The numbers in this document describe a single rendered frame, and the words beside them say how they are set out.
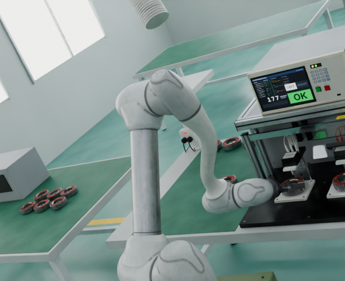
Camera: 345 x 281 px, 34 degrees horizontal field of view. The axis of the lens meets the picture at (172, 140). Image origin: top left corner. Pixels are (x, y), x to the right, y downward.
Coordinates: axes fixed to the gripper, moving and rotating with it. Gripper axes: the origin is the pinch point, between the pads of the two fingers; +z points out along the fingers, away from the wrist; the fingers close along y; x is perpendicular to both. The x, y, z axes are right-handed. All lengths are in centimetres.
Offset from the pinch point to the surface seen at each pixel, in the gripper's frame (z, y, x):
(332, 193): -0.6, 18.9, -4.7
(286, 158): 1.8, -0.8, 12.7
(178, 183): 28, -79, 8
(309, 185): 7.0, 6.3, -0.3
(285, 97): -4.0, 5.2, 38.8
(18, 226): 2, -189, -7
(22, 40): 240, -448, 220
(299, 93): -4.2, 11.9, 39.2
